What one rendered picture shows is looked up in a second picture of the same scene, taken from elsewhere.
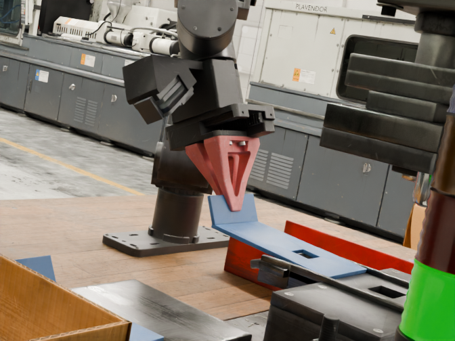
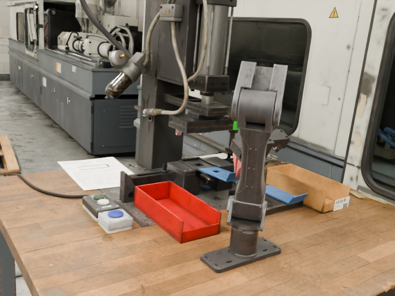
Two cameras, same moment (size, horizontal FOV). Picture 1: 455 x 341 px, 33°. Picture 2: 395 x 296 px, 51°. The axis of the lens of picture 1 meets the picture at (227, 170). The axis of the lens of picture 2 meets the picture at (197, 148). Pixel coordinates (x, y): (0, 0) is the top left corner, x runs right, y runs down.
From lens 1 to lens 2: 1.91 m
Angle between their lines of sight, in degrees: 152
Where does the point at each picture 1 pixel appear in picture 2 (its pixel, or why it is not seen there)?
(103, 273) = (275, 228)
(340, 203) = not seen: outside the picture
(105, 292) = (273, 203)
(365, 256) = (157, 205)
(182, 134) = not seen: hidden behind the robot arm
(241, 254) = (215, 219)
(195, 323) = not seen: hidden behind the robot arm
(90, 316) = (275, 172)
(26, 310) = (291, 186)
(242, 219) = (233, 178)
